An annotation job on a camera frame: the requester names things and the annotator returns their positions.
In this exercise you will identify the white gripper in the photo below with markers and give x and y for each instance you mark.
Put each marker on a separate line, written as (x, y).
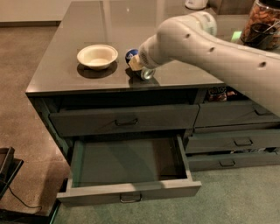
(144, 57)

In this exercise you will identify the blue pepsi can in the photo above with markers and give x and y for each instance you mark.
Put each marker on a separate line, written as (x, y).
(133, 61)

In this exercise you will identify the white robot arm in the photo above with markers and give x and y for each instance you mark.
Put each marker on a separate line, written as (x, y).
(191, 39)

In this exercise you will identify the grey top left drawer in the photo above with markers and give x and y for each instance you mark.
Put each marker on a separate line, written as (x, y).
(87, 122)

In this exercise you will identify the open grey middle drawer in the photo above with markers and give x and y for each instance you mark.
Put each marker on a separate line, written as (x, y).
(128, 171)

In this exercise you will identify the right middle snack drawer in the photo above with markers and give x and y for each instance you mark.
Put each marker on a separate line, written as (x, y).
(233, 140)

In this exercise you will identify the snack drawer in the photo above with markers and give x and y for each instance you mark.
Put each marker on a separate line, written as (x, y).
(233, 140)
(231, 161)

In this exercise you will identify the grey top right drawer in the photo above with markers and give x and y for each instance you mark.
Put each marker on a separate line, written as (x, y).
(229, 113)

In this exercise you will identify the right bottom snack drawer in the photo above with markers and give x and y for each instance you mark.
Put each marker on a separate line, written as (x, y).
(231, 161)

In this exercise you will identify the white paper bowl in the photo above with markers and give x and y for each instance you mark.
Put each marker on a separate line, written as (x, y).
(97, 57)

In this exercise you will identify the grey counter cabinet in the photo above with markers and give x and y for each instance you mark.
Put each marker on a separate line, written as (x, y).
(61, 82)

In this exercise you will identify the white container on counter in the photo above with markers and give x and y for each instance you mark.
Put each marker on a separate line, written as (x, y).
(196, 5)

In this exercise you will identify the snack bags in shelf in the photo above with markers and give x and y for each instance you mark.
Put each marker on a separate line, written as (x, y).
(222, 94)

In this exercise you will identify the black cup with utensil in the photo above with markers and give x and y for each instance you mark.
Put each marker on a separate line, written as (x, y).
(260, 36)

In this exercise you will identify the glass jar of nuts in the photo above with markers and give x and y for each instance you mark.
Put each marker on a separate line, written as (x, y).
(266, 12)

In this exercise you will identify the black cart frame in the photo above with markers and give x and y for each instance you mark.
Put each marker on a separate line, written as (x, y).
(9, 168)

